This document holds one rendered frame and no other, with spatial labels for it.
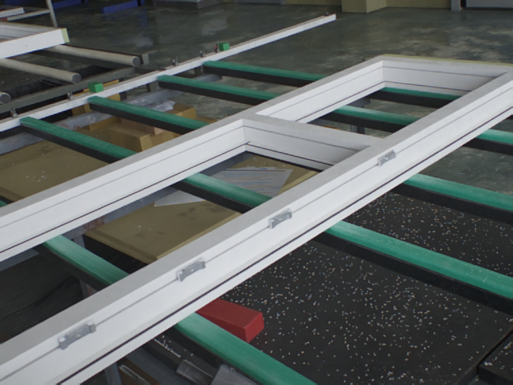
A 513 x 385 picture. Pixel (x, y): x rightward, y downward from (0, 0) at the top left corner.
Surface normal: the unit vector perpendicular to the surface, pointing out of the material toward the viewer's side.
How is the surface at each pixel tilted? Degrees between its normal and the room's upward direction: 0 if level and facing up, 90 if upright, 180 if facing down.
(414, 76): 90
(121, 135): 90
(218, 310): 0
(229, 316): 0
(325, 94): 90
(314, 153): 90
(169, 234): 0
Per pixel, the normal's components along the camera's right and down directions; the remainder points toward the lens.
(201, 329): -0.12, -0.90
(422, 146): 0.70, 0.23
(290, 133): -0.71, 0.37
